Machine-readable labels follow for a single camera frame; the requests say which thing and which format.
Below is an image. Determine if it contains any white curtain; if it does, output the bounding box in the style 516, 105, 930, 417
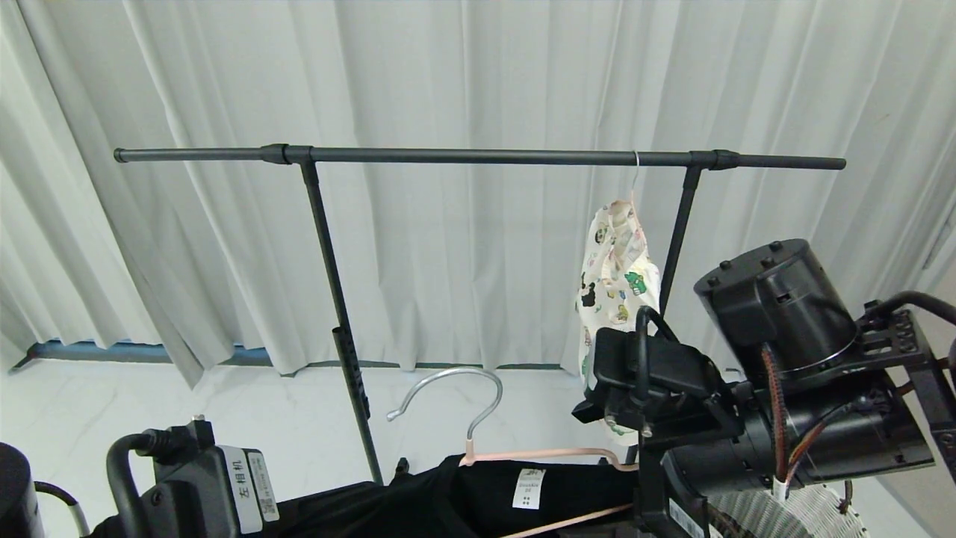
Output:
0, 0, 956, 389

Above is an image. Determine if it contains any pink clothes hanger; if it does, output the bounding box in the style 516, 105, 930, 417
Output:
385, 366, 642, 538
629, 151, 645, 225

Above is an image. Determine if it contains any black garment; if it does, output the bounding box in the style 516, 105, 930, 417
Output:
258, 454, 645, 538

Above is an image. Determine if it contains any cream printed garment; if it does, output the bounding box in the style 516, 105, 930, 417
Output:
574, 196, 662, 447

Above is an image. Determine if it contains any white laundry basket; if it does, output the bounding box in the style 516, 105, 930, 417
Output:
702, 482, 872, 538

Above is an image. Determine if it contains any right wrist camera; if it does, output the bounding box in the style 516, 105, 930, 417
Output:
571, 326, 745, 451

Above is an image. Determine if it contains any black clothes rack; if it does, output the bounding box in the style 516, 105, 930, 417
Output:
114, 143, 847, 486

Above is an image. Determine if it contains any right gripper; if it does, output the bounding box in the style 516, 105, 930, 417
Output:
633, 430, 757, 538

